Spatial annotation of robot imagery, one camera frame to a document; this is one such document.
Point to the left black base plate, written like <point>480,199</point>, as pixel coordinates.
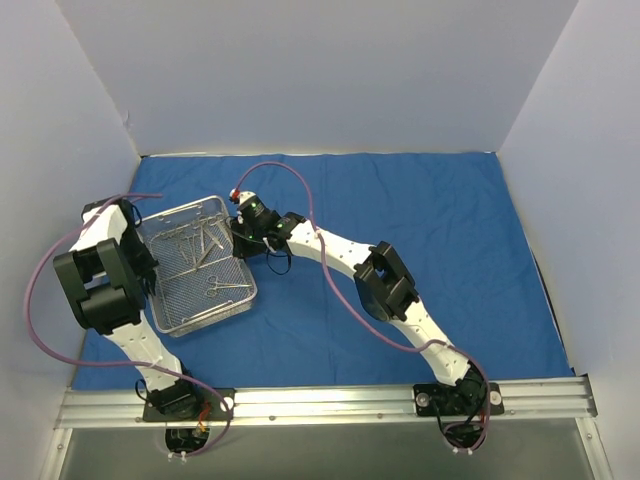
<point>181,405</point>

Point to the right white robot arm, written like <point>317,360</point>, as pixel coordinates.
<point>386,289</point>

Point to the steel forceps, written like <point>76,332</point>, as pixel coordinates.
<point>208,239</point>

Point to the steel tray divider rod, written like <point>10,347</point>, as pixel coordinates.
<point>206,312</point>

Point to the front aluminium rail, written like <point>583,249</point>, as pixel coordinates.
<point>558,398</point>

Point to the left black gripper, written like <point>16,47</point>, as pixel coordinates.
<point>148,270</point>

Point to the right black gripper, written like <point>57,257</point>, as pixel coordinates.
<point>240,245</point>

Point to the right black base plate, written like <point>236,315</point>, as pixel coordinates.
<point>432,399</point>

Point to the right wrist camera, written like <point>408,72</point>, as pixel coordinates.
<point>239,197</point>

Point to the wire mesh instrument tray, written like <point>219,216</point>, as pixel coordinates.
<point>180,289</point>

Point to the steel surgical scissors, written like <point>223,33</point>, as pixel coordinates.
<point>183,239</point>

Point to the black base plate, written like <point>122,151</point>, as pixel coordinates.
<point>432,399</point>
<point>181,405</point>

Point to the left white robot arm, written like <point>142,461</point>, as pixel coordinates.
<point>107,276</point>

